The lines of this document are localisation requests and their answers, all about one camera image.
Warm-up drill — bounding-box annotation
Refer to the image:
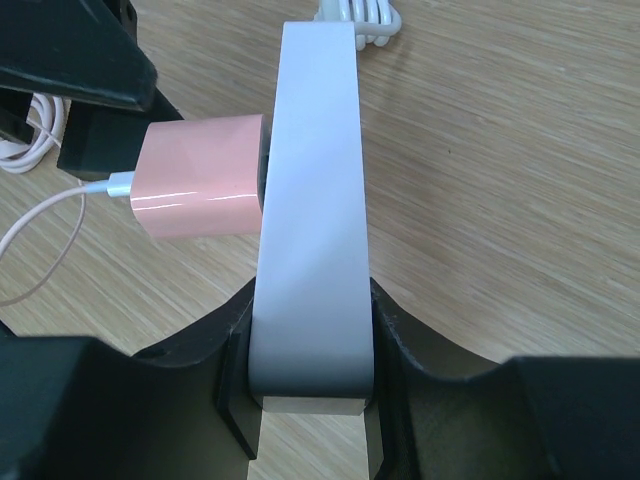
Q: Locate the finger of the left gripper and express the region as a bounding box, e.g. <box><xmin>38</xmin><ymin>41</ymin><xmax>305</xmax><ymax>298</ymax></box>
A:
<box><xmin>1</xmin><ymin>0</ymin><xmax>157</xmax><ymax>111</ymax></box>
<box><xmin>57</xmin><ymin>91</ymin><xmax>182</xmax><ymax>180</ymax></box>

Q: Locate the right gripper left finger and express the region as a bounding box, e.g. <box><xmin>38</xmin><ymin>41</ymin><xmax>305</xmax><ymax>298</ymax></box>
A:
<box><xmin>1</xmin><ymin>284</ymin><xmax>262</xmax><ymax>479</ymax></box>

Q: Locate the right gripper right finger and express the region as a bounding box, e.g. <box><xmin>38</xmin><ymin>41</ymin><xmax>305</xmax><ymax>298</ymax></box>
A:
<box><xmin>365</xmin><ymin>284</ymin><xmax>639</xmax><ymax>479</ymax></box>

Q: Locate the pink usb charger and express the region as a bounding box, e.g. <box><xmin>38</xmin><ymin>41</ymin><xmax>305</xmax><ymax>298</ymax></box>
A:
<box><xmin>130</xmin><ymin>115</ymin><xmax>269</xmax><ymax>238</ymax></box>

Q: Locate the white power strip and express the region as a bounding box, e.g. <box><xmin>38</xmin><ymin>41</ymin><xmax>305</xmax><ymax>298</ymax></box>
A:
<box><xmin>248</xmin><ymin>1</ymin><xmax>402</xmax><ymax>415</ymax></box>

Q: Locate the thin pink usb cable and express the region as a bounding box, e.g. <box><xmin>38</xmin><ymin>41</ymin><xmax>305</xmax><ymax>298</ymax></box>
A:
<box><xmin>0</xmin><ymin>171</ymin><xmax>135</xmax><ymax>309</ymax></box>

